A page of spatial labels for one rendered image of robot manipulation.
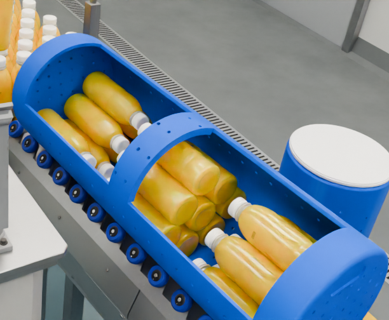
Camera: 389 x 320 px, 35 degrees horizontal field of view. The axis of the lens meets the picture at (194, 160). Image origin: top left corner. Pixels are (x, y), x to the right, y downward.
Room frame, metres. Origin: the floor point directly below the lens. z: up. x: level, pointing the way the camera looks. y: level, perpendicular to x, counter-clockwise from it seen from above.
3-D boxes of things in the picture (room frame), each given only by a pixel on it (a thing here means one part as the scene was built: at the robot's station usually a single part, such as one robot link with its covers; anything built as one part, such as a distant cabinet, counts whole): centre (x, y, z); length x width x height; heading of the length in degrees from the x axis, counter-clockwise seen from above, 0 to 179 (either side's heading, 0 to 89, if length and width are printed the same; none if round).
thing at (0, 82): (1.41, 0.54, 0.99); 0.07 x 0.07 x 0.19
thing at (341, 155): (1.40, -0.37, 1.03); 0.28 x 0.28 x 0.01
